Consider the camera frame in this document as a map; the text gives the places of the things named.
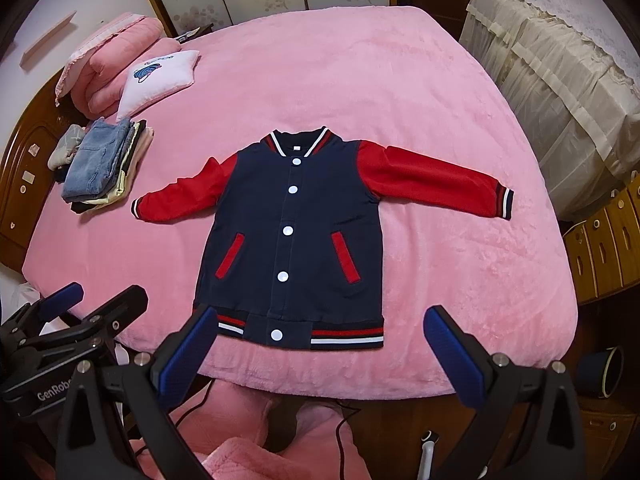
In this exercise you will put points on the folded blue jeans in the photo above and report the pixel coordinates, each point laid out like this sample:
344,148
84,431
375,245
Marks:
93,170

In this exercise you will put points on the wooden drawer cabinet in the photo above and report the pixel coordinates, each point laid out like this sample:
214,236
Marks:
603,250

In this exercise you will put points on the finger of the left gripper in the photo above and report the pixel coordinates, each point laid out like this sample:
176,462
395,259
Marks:
35,316
107,312

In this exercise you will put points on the folded cream clothes stack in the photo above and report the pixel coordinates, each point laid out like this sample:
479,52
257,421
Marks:
138,142

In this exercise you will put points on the wooden headboard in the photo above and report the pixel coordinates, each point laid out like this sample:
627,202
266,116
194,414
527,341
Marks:
26,180

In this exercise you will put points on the beige lace furniture cover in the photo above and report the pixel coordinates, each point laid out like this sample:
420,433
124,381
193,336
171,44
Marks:
571,76

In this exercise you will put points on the office chair base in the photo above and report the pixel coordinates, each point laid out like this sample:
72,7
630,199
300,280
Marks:
428,443

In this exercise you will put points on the navy red varsity jacket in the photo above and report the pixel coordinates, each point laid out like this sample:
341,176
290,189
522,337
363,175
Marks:
294,259

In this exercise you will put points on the folded pink quilt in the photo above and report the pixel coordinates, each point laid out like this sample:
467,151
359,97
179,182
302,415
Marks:
108,51

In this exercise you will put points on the folded grey garment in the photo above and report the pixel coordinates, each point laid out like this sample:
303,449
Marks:
67,147

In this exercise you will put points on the pink pajama legs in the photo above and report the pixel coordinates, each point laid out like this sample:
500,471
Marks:
226,427

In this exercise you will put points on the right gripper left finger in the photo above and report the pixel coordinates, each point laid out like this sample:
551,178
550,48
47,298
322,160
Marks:
93,443

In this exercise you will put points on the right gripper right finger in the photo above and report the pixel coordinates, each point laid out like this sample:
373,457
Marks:
526,422

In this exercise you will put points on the white embroidered pillow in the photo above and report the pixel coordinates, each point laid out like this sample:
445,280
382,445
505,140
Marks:
156,79

